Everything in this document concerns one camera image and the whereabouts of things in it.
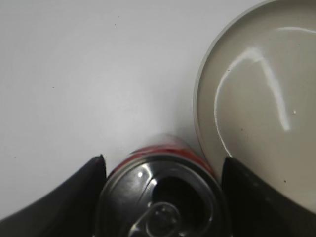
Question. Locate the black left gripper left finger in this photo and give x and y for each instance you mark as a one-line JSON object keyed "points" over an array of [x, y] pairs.
{"points": [[67, 211]]}

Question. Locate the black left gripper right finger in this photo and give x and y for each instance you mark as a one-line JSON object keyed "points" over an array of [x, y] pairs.
{"points": [[257, 210]]}

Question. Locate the red cola can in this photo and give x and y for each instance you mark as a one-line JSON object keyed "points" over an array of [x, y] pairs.
{"points": [[162, 189]]}

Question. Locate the white round plate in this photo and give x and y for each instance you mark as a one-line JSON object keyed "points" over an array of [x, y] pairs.
{"points": [[255, 97]]}

